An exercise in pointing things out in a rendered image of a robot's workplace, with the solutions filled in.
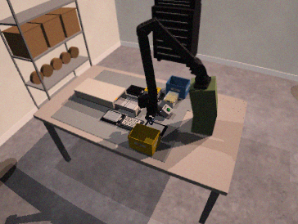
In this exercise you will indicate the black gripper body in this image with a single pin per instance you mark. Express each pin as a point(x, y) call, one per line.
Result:
point(154, 110)

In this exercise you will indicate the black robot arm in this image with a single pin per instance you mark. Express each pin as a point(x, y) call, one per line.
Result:
point(150, 99)

